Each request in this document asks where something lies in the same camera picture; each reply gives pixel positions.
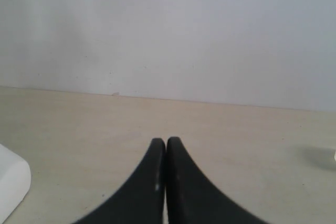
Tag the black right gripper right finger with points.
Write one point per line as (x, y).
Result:
(191, 197)

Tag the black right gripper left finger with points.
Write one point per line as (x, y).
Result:
(141, 198)

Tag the white mannequin head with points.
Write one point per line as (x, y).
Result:
(15, 181)

